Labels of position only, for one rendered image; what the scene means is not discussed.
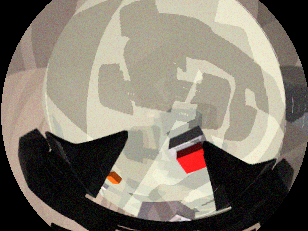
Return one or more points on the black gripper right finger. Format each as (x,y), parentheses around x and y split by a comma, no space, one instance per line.
(229,175)

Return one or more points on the red button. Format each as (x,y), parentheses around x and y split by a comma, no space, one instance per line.
(187,150)

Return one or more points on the orange block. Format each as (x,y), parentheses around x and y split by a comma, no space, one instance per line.
(116,179)

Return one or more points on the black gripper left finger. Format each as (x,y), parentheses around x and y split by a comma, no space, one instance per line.
(91,161)

